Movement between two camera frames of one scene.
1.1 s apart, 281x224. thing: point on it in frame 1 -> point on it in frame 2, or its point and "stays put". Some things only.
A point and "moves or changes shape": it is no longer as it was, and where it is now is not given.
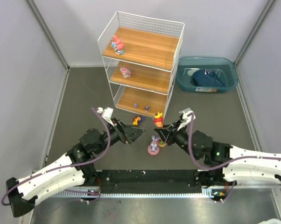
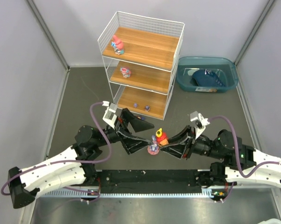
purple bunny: (153, 148) stays put
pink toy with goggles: (125, 72) stays put
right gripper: (173, 133) -> (191, 142)
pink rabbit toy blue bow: (118, 45) stays put
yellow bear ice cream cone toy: (158, 120) moves or changes shape
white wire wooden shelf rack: (140, 55) stays put
